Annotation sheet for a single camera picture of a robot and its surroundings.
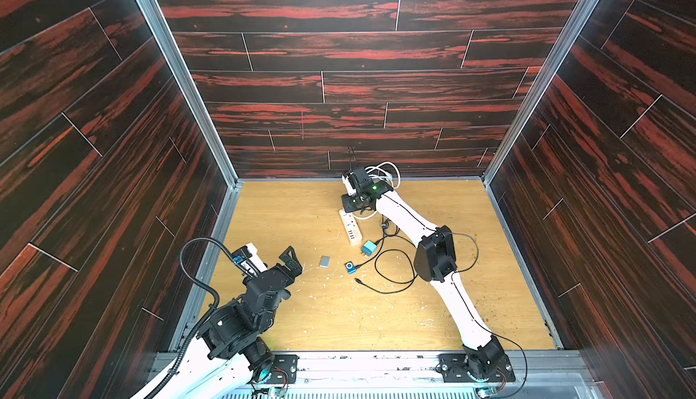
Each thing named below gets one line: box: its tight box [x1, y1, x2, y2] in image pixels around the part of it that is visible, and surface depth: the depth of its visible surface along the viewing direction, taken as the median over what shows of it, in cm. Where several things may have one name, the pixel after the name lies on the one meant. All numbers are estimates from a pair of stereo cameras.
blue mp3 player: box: [344, 260, 358, 275], surface depth 95 cm
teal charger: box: [361, 240, 377, 257], surface depth 98 cm
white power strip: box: [338, 208, 363, 247], surface depth 103 cm
